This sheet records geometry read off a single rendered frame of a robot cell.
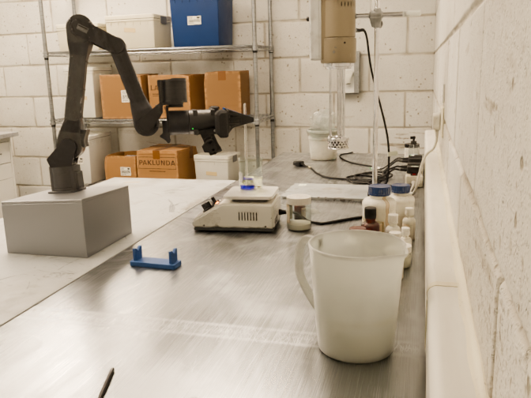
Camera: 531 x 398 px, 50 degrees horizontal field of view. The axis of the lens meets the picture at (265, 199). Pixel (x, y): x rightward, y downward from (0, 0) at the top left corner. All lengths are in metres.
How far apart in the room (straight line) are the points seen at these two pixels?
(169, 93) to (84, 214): 0.34
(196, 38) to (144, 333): 2.93
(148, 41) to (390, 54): 1.50
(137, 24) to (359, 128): 1.53
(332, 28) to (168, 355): 1.13
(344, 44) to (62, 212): 0.90
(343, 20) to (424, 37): 2.08
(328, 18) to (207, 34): 2.01
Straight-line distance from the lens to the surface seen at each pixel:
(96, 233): 1.30
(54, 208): 1.28
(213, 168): 3.71
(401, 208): 1.33
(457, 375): 0.57
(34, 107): 4.69
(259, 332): 0.87
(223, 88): 3.59
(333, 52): 1.69
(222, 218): 1.38
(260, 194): 1.37
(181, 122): 1.36
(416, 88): 3.75
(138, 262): 1.18
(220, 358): 0.81
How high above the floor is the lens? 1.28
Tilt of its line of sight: 13 degrees down
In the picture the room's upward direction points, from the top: 2 degrees counter-clockwise
